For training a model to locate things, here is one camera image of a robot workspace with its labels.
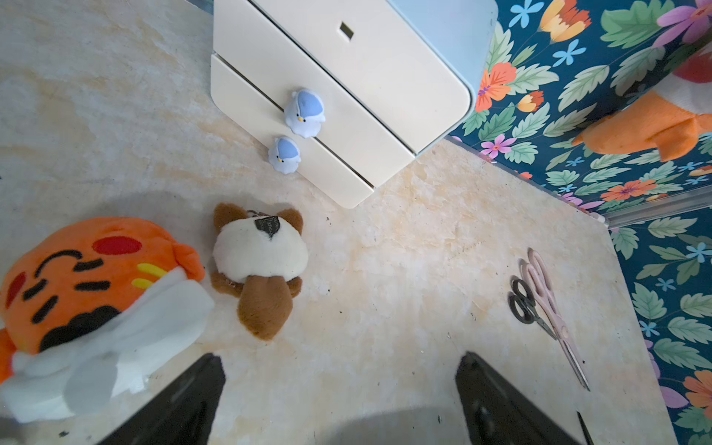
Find light blue drawer cabinet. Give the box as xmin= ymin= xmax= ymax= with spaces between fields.
xmin=211 ymin=1 xmax=498 ymax=209

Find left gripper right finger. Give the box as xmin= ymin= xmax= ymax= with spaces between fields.
xmin=455 ymin=352 xmax=577 ymax=444

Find brown white bear plush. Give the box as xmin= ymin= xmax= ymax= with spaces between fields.
xmin=211 ymin=202 xmax=309 ymax=342

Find black scissors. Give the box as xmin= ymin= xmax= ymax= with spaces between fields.
xmin=508 ymin=277 xmax=558 ymax=340

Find black scissors mid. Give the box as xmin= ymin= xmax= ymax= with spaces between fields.
xmin=577 ymin=412 xmax=593 ymax=445

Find orange hanging plush toy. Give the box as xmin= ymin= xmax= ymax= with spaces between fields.
xmin=573 ymin=44 xmax=711 ymax=161

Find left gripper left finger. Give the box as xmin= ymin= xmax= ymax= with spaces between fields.
xmin=100 ymin=353 xmax=226 ymax=445

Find blue drawer knob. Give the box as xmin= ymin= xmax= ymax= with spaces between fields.
xmin=284 ymin=89 xmax=326 ymax=138
xmin=268 ymin=137 xmax=301 ymax=174

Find upper blue drawer knob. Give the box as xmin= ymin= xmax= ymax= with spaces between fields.
xmin=284 ymin=89 xmax=326 ymax=138

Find orange tiger plush toy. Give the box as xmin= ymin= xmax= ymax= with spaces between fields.
xmin=1 ymin=217 xmax=214 ymax=424

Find pink handled scissors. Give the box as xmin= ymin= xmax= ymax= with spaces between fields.
xmin=521 ymin=248 xmax=591 ymax=391

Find lower blue drawer knob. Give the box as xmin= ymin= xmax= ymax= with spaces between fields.
xmin=268 ymin=137 xmax=301 ymax=174

